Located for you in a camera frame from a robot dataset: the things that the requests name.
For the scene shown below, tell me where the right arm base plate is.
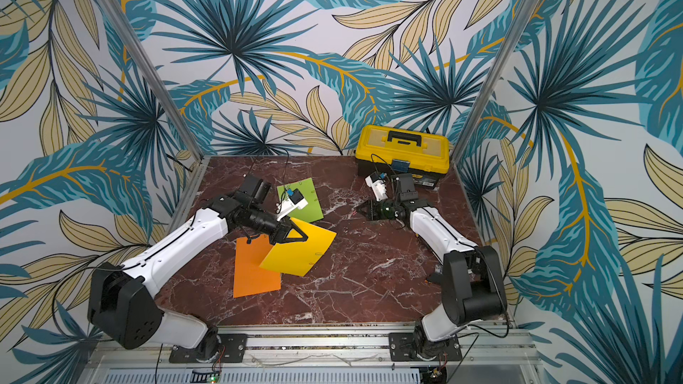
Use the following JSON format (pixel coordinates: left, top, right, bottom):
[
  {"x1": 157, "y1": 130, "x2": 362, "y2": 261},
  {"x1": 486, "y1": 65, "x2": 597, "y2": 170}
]
[{"x1": 389, "y1": 332, "x2": 462, "y2": 362}]

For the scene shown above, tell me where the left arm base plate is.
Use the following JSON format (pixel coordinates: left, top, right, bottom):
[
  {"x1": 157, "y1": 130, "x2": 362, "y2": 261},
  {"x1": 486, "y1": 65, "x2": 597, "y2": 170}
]
[{"x1": 169, "y1": 334, "x2": 247, "y2": 364}]

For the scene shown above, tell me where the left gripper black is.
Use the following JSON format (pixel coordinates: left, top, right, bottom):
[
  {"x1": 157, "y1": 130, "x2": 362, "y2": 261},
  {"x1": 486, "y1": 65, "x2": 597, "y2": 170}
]
[{"x1": 246, "y1": 204, "x2": 309, "y2": 245}]

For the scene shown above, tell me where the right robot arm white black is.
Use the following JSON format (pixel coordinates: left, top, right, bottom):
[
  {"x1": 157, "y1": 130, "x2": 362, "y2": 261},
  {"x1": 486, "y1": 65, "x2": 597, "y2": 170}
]
[{"x1": 357, "y1": 172, "x2": 507, "y2": 351}]

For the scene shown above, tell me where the aluminium front rail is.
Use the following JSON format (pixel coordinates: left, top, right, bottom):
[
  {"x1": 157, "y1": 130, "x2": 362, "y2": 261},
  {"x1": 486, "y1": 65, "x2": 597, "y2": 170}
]
[{"x1": 79, "y1": 324, "x2": 542, "y2": 372}]

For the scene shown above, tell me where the yellow black toolbox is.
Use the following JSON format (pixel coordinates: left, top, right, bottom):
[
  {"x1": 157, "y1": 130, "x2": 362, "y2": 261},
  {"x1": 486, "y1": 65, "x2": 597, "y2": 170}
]
[{"x1": 355, "y1": 126, "x2": 450, "y2": 188}]

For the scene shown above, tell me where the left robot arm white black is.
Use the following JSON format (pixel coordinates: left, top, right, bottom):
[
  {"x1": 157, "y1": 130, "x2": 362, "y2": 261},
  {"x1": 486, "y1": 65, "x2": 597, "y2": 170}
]
[{"x1": 87, "y1": 175, "x2": 308, "y2": 362}]

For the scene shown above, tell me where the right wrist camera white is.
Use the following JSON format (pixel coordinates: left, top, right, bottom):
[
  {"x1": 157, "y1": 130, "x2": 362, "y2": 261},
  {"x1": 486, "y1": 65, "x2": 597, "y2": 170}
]
[{"x1": 365, "y1": 172, "x2": 388, "y2": 202}]

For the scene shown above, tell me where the green paper sheet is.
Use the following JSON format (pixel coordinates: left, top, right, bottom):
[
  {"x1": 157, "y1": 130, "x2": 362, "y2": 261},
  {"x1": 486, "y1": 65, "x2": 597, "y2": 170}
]
[{"x1": 277, "y1": 178, "x2": 324, "y2": 223}]

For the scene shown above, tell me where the yellow paper sheet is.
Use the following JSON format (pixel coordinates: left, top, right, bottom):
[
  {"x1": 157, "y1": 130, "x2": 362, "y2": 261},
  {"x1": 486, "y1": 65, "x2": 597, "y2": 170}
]
[{"x1": 260, "y1": 218, "x2": 336, "y2": 277}]

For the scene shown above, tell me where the orange paper sheet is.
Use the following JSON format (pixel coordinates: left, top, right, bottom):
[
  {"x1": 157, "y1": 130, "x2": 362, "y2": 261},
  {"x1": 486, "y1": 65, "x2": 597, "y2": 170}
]
[{"x1": 233, "y1": 235, "x2": 281, "y2": 298}]

